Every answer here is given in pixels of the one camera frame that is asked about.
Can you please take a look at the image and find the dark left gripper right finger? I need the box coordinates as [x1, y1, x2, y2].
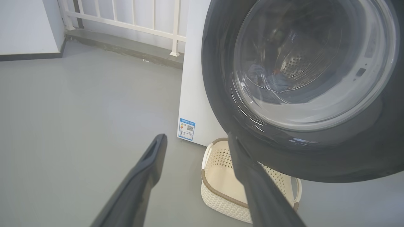
[228, 132, 306, 227]

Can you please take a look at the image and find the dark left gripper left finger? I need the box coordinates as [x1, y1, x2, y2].
[90, 134, 168, 227]

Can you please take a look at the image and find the black round washer door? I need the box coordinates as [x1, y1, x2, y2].
[201, 0, 404, 183]

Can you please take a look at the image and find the blue cartoon print garment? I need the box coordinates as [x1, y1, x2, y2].
[267, 65, 294, 93]
[246, 62, 269, 90]

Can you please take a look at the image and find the white front-load washing machine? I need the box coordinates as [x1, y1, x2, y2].
[177, 0, 228, 147]

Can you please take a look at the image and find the stainless steel washing machine drum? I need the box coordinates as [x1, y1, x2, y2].
[268, 19, 348, 92]

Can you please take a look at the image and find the cream perforated laundry basket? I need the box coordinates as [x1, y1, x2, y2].
[201, 137, 302, 224]

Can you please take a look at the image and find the blue energy label sticker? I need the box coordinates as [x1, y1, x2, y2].
[177, 118, 196, 141]

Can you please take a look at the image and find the white metal railing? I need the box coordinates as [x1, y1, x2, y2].
[58, 0, 190, 57]

